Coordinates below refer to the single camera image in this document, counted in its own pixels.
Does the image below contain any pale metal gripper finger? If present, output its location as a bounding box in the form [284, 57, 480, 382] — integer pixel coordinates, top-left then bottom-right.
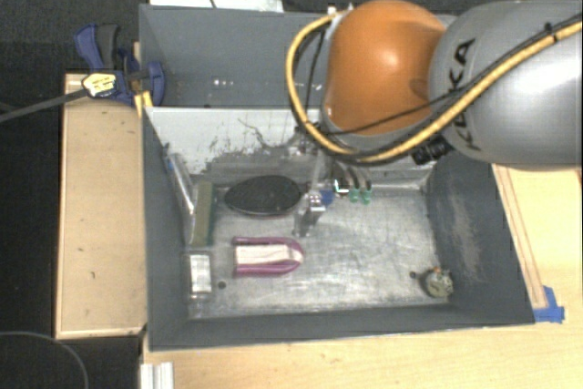
[292, 204, 312, 239]
[305, 189, 335, 226]

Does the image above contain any purple and white curved case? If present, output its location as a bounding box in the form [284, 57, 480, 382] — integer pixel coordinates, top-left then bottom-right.
[230, 235, 305, 279]

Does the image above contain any black oval case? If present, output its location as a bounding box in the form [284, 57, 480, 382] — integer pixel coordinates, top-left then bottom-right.
[223, 175, 304, 218]

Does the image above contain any grey metal bin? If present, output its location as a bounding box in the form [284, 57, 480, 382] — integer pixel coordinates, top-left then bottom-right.
[136, 3, 537, 352]

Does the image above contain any dark green flat block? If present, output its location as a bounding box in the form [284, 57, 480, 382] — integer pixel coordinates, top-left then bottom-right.
[192, 180, 217, 248]

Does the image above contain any clear plastic box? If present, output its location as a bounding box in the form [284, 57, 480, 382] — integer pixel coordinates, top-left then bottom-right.
[185, 251, 214, 304]

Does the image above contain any small grey round toy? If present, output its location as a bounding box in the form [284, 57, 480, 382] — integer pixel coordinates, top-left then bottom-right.
[409, 267, 455, 300]

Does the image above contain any black cylinder on white bracket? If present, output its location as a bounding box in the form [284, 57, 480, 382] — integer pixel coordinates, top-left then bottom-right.
[411, 135, 452, 166]

